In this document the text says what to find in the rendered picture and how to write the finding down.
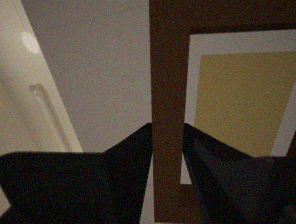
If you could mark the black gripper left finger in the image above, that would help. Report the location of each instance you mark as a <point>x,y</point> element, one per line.
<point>115,179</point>

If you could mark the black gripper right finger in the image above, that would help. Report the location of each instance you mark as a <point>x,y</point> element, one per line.
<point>232,187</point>

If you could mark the dark brown picture frame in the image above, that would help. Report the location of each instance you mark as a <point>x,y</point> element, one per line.
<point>227,68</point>

